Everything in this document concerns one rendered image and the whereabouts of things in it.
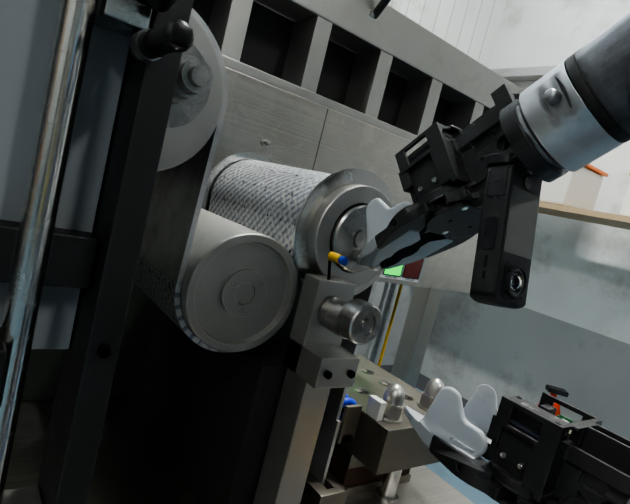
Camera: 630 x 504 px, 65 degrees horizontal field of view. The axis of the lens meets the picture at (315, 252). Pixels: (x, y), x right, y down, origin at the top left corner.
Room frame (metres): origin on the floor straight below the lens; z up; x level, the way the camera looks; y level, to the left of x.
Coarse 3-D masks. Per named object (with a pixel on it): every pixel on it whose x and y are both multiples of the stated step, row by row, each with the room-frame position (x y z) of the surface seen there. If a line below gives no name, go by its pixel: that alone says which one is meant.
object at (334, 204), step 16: (336, 192) 0.52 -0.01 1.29; (352, 192) 0.52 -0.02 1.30; (368, 192) 0.53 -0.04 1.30; (320, 208) 0.51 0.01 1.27; (336, 208) 0.51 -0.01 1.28; (320, 224) 0.50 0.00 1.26; (320, 240) 0.50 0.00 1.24; (320, 256) 0.51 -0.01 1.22; (320, 272) 0.51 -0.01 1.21; (336, 272) 0.52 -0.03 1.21; (352, 272) 0.54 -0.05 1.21; (368, 272) 0.55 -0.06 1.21
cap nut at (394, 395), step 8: (392, 384) 0.61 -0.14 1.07; (384, 392) 0.62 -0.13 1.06; (392, 392) 0.60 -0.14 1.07; (400, 392) 0.60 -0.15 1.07; (384, 400) 0.61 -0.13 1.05; (392, 400) 0.60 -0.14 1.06; (400, 400) 0.60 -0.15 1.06; (392, 408) 0.60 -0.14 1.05; (400, 408) 0.60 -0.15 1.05; (384, 416) 0.60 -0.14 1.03; (392, 416) 0.60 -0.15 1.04; (400, 416) 0.61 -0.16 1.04
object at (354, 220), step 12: (360, 204) 0.53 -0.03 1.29; (348, 216) 0.51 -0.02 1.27; (360, 216) 0.52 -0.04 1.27; (336, 228) 0.51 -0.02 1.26; (348, 228) 0.52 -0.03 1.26; (360, 228) 0.53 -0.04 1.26; (336, 240) 0.51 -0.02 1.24; (348, 240) 0.52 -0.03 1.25; (360, 240) 0.53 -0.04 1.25; (336, 252) 0.51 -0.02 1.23; (348, 252) 0.52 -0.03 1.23; (360, 252) 0.54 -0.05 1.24; (336, 264) 0.53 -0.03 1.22; (348, 264) 0.52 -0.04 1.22
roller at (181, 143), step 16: (192, 16) 0.41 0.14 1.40; (208, 48) 0.42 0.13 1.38; (208, 64) 0.42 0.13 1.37; (208, 112) 0.43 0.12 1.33; (176, 128) 0.41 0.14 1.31; (192, 128) 0.42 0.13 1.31; (208, 128) 0.43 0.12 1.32; (176, 144) 0.42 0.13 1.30; (192, 144) 0.42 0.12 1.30; (160, 160) 0.41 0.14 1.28; (176, 160) 0.42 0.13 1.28
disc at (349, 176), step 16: (336, 176) 0.52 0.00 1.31; (352, 176) 0.53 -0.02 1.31; (368, 176) 0.55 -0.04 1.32; (320, 192) 0.51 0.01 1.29; (384, 192) 0.57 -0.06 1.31; (304, 208) 0.50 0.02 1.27; (304, 224) 0.51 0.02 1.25; (304, 240) 0.51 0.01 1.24; (304, 256) 0.51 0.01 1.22; (304, 272) 0.51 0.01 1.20
